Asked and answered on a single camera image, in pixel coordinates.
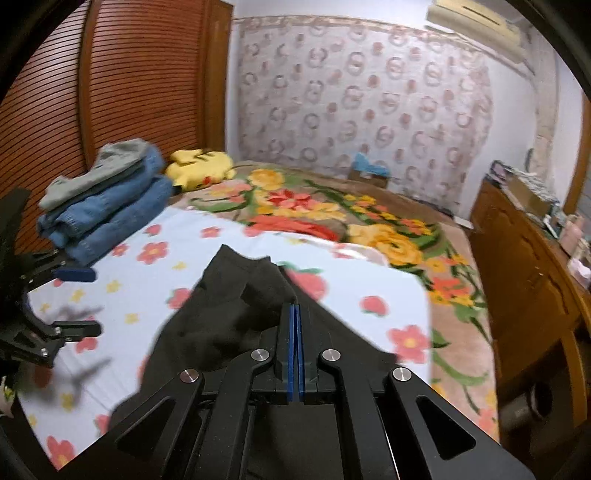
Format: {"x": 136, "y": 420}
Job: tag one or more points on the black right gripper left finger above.
{"x": 197, "y": 425}

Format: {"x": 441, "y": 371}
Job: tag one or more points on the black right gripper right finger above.
{"x": 391, "y": 423}

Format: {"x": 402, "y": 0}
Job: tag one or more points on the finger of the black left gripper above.
{"x": 61, "y": 271}
{"x": 65, "y": 330}

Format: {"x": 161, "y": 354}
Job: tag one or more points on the black pants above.
{"x": 233, "y": 303}

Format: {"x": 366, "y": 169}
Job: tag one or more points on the blue denim jeans lower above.
{"x": 120, "y": 225}

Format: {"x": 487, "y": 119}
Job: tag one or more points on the blue denim jeans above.
{"x": 120, "y": 225}
{"x": 81, "y": 215}

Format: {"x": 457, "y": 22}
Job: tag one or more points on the blue denim jeans upper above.
{"x": 81, "y": 215}

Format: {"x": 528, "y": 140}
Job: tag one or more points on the white floral bed sheet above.
{"x": 145, "y": 280}

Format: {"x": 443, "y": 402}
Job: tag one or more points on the grey folded garment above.
{"x": 114, "y": 162}

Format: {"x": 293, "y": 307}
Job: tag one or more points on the yellow plush toy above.
{"x": 191, "y": 170}

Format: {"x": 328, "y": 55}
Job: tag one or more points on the brown floral blanket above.
{"x": 399, "y": 232}

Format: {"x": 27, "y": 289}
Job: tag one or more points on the wooden sideboard cabinet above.
{"x": 540, "y": 316}

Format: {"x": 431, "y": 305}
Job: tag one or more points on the brown louvered wardrobe door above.
{"x": 112, "y": 71}

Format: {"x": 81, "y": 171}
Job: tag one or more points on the pink tissue pack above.
{"x": 580, "y": 273}

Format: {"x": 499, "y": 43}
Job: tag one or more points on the pink thermos jug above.
{"x": 572, "y": 233}

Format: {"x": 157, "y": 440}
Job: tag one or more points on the cardboard box on cabinet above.
{"x": 531, "y": 194}

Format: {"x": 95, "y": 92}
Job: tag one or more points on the cardboard box with blue cloth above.
{"x": 377, "y": 174}

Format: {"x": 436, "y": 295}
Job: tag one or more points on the patterned sheer curtain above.
{"x": 315, "y": 92}

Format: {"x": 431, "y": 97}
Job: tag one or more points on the white air conditioner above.
{"x": 476, "y": 21}

